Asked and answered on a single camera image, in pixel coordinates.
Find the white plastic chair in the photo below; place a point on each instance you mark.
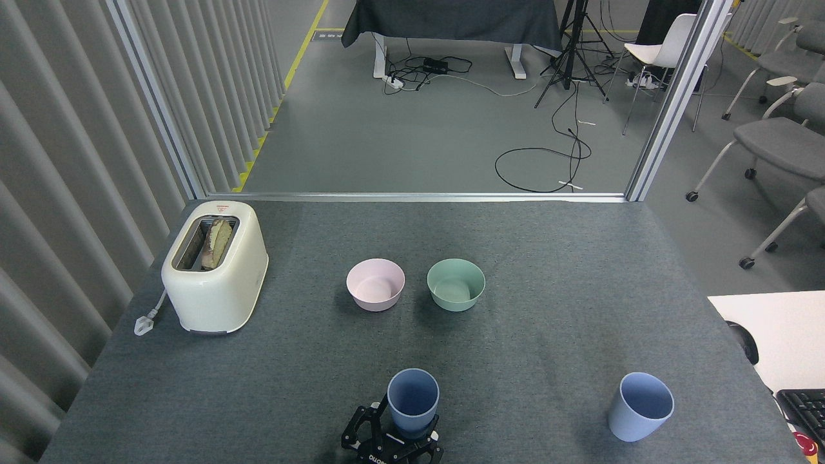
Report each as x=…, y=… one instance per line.
x=657, y=51

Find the silver frame rail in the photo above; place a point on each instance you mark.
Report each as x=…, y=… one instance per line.
x=419, y=197

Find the white desk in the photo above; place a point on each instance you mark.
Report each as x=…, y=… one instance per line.
x=783, y=335

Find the black tripod stand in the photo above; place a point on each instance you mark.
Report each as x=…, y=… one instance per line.
x=568, y=58

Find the black keyboard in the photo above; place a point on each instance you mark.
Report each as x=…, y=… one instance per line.
x=805, y=409

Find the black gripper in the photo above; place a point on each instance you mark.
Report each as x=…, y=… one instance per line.
x=393, y=452

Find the silver frame post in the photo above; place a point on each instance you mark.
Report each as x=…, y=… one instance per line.
x=673, y=96
x=155, y=96

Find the black tablecloth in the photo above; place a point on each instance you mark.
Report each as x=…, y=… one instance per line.
x=451, y=19

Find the cream white toaster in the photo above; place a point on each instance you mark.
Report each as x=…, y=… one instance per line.
x=216, y=293

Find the grey chair with castors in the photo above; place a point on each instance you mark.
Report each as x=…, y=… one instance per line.
x=780, y=138
x=789, y=222
x=783, y=64

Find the white table leg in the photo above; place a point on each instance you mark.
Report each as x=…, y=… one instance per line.
x=379, y=58
x=515, y=63

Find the pink bowl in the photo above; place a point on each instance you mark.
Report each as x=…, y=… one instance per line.
x=374, y=299

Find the black power adapter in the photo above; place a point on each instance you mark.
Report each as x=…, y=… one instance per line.
x=436, y=65

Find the black computer mouse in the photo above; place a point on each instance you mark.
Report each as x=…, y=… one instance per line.
x=747, y=345

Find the green bowl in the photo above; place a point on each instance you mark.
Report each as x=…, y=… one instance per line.
x=454, y=300

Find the red round item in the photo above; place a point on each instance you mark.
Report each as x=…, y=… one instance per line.
x=805, y=444

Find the blue plastic cup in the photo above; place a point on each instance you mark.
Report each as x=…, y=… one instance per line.
x=635, y=422
x=413, y=399

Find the white power strip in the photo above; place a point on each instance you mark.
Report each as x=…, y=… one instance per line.
x=639, y=80
x=394, y=81

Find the toasted bread slice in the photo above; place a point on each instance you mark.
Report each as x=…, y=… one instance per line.
x=217, y=243

